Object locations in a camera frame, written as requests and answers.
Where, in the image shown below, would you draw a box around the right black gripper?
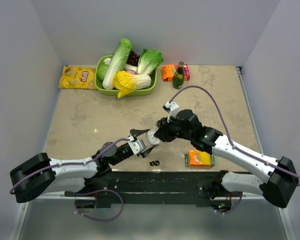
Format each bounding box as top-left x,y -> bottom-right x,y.
154,114 -> 193,143

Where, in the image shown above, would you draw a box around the green plastic basket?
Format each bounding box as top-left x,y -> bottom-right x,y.
94,54 -> 158,97

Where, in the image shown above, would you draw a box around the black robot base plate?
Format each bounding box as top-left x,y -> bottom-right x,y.
34,169 -> 241,210

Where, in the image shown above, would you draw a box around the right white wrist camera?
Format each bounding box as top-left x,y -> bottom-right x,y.
163,101 -> 180,123

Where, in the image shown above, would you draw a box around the orange snack box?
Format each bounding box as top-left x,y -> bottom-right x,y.
161,64 -> 178,82

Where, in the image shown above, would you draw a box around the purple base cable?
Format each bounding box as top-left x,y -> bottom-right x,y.
213,196 -> 242,216
74,187 -> 126,222

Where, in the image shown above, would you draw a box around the green lettuce leaf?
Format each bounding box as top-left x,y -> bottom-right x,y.
137,48 -> 164,75

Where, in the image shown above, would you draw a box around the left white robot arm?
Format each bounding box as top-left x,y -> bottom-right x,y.
9,129 -> 160,203

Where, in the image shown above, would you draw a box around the pink snack box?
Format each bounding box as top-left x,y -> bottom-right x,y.
183,64 -> 190,81

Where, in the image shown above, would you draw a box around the orange sponge pack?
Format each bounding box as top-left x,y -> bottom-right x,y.
184,150 -> 215,169

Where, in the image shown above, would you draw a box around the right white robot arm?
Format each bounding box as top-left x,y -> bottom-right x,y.
154,109 -> 299,208

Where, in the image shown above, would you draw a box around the white earbud charging case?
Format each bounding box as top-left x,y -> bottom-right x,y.
146,129 -> 160,146

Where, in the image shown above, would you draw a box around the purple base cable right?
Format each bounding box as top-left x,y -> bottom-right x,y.
213,196 -> 242,216

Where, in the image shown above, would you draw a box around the green round cabbage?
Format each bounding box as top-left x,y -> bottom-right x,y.
96,63 -> 109,81

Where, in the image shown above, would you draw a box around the green glass bottle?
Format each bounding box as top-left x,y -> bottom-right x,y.
172,61 -> 185,89

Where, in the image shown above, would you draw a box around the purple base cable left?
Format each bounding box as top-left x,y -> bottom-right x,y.
74,187 -> 126,222

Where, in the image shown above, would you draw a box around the yellow Lays chips bag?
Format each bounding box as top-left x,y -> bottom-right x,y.
58,66 -> 97,90

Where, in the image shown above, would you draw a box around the tall green napa cabbage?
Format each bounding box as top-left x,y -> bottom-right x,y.
102,38 -> 133,90

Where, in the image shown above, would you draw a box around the aluminium rail right edge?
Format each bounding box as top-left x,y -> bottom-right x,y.
236,67 -> 269,168

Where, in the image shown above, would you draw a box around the yellow napa cabbage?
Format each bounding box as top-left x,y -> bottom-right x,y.
113,71 -> 152,98

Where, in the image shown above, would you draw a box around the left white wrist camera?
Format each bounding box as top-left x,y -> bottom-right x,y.
127,136 -> 147,155

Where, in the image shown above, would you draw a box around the dark red grapes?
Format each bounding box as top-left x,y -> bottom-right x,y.
126,50 -> 140,67

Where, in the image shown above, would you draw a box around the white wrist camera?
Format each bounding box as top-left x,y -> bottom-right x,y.
127,136 -> 147,155
163,101 -> 180,123

